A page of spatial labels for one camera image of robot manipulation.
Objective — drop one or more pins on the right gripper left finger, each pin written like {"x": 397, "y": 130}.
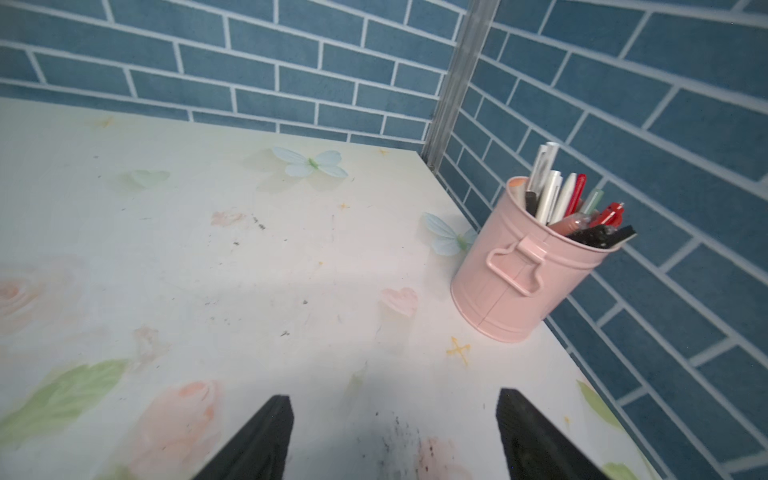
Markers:
{"x": 259, "y": 450}

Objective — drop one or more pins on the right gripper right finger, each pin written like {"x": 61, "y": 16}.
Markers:
{"x": 533, "y": 447}

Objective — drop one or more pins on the pink pen holder cup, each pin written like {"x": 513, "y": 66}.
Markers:
{"x": 518, "y": 270}

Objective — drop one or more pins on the pens in cup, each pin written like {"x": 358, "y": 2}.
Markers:
{"x": 561, "y": 203}

